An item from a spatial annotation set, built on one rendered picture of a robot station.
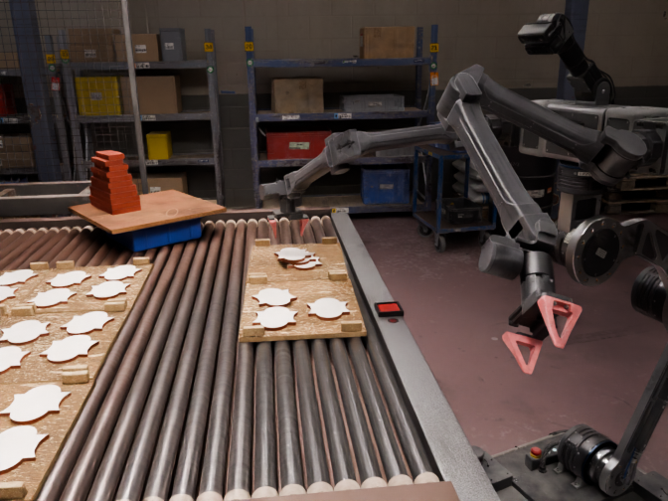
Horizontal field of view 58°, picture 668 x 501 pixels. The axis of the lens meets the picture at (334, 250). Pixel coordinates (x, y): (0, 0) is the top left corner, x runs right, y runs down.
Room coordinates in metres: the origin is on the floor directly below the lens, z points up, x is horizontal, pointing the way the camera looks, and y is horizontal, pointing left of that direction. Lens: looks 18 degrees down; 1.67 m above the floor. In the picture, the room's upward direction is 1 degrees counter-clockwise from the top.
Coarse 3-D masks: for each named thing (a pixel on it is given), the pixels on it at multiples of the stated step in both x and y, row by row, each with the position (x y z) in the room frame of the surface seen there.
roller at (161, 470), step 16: (224, 224) 2.72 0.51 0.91; (208, 256) 2.23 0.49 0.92; (208, 272) 2.04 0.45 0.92; (208, 288) 1.90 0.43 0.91; (192, 320) 1.64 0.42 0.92; (192, 336) 1.53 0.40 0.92; (192, 352) 1.44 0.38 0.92; (192, 368) 1.37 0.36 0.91; (176, 384) 1.28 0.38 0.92; (176, 400) 1.20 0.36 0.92; (176, 416) 1.14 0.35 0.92; (160, 432) 1.10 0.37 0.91; (176, 432) 1.09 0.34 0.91; (160, 448) 1.03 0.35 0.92; (176, 448) 1.05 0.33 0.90; (160, 464) 0.98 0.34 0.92; (160, 480) 0.93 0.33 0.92; (144, 496) 0.90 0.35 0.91; (160, 496) 0.90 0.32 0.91
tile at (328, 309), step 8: (312, 304) 1.68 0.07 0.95; (320, 304) 1.68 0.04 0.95; (328, 304) 1.68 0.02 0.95; (336, 304) 1.67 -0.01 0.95; (344, 304) 1.67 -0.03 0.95; (312, 312) 1.62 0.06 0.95; (320, 312) 1.62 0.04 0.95; (328, 312) 1.62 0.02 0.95; (336, 312) 1.62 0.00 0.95; (344, 312) 1.62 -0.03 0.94; (328, 320) 1.58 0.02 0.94
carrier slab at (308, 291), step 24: (264, 288) 1.84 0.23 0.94; (288, 288) 1.84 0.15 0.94; (312, 288) 1.84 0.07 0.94; (336, 288) 1.83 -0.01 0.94; (360, 312) 1.64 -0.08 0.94; (240, 336) 1.49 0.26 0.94; (264, 336) 1.49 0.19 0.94; (288, 336) 1.50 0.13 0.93; (312, 336) 1.50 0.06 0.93; (336, 336) 1.51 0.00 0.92; (360, 336) 1.51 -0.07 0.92
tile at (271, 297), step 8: (272, 288) 1.81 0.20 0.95; (256, 296) 1.75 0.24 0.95; (264, 296) 1.74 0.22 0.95; (272, 296) 1.74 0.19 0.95; (280, 296) 1.74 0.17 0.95; (288, 296) 1.74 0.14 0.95; (264, 304) 1.70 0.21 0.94; (272, 304) 1.68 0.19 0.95; (280, 304) 1.68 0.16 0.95; (288, 304) 1.70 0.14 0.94
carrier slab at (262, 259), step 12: (252, 252) 2.21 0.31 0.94; (264, 252) 2.21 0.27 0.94; (324, 252) 2.20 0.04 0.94; (336, 252) 2.20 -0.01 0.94; (252, 264) 2.08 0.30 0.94; (264, 264) 2.07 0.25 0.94; (276, 264) 2.07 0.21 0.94; (324, 264) 2.07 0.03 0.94; (336, 264) 2.06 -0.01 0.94; (276, 276) 1.95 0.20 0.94; (288, 276) 1.95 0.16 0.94; (300, 276) 1.95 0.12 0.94; (312, 276) 1.95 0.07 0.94; (324, 276) 1.94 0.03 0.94; (348, 276) 1.95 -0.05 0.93
